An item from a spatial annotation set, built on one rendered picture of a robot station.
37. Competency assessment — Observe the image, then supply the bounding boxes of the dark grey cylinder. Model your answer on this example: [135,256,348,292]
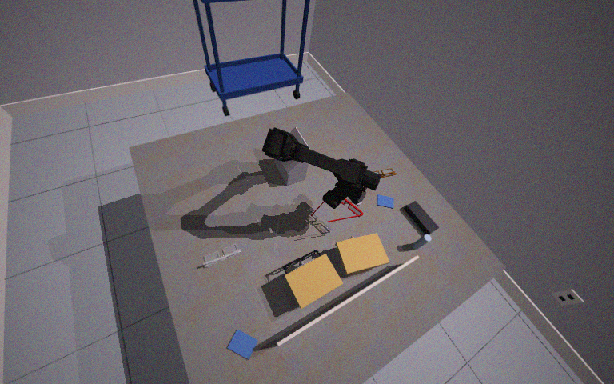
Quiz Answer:
[412,234,431,250]

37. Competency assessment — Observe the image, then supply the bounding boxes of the orange rectangular glasses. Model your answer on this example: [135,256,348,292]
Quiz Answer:
[373,168,397,178]

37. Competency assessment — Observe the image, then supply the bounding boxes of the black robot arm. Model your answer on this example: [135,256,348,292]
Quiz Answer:
[262,127,381,204]

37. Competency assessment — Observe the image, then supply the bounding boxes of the red glasses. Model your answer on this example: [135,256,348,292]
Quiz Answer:
[311,199,363,222]

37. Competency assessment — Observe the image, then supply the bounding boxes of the black glasses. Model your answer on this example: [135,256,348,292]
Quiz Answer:
[283,250,321,274]

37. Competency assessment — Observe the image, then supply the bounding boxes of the blue flat panel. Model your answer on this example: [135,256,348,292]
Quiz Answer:
[227,329,258,359]
[377,194,394,209]

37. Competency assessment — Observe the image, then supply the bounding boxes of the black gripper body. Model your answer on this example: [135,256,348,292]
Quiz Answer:
[322,178,353,209]

